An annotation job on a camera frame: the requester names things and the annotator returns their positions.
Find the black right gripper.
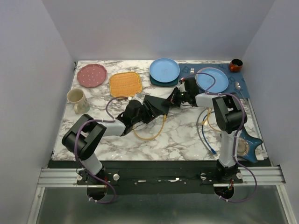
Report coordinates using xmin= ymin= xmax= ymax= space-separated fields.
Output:
xmin=161 ymin=87 xmax=189 ymax=108

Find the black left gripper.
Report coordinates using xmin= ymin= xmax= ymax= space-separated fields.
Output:
xmin=132 ymin=99 xmax=163 ymax=125

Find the black network switch box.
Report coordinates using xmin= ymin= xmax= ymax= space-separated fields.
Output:
xmin=143 ymin=95 xmax=170 ymax=115

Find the yellow ethernet cable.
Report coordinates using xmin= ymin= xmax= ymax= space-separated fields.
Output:
xmin=133 ymin=114 xmax=168 ymax=140
xmin=201 ymin=108 xmax=221 ymax=133

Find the grey ethernet cable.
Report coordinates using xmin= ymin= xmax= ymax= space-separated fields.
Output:
xmin=196 ymin=108 xmax=219 ymax=157

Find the blue ethernet cable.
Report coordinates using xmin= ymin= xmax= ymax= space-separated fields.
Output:
xmin=200 ymin=109 xmax=218 ymax=156

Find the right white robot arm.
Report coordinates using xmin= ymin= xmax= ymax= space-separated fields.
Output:
xmin=162 ymin=78 xmax=247 ymax=183

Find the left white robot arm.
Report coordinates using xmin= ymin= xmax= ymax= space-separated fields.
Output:
xmin=62 ymin=96 xmax=169 ymax=184

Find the dark teal square plate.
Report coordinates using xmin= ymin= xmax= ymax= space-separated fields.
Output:
xmin=149 ymin=75 xmax=179 ymax=87

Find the light blue plate on stack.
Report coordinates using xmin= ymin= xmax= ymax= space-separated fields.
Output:
xmin=149 ymin=58 xmax=180 ymax=83

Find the light blue plate on placemat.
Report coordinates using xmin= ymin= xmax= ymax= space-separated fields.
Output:
xmin=195 ymin=67 xmax=228 ymax=93

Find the orange woven square mat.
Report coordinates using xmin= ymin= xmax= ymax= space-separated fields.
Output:
xmin=109 ymin=71 xmax=142 ymax=97

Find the silver spoon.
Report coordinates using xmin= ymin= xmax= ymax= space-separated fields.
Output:
xmin=235 ymin=82 xmax=247 ymax=101

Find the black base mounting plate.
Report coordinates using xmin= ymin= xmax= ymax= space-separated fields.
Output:
xmin=48 ymin=160 xmax=273 ymax=196

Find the brown lacquer cup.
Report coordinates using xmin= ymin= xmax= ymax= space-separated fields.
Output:
xmin=229 ymin=59 xmax=243 ymax=72

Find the pink dotted plate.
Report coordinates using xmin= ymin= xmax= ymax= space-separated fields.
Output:
xmin=77 ymin=64 xmax=107 ymax=88

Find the cream ceramic mug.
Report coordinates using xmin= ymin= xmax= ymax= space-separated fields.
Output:
xmin=66 ymin=88 xmax=90 ymax=114

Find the blue star shaped dish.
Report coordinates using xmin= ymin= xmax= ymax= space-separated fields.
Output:
xmin=237 ymin=127 xmax=263 ymax=163

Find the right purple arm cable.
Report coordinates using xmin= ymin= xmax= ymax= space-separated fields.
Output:
xmin=181 ymin=72 xmax=258 ymax=203

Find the aluminium frame rail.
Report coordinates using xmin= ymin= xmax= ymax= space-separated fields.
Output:
xmin=37 ymin=167 xmax=285 ymax=188

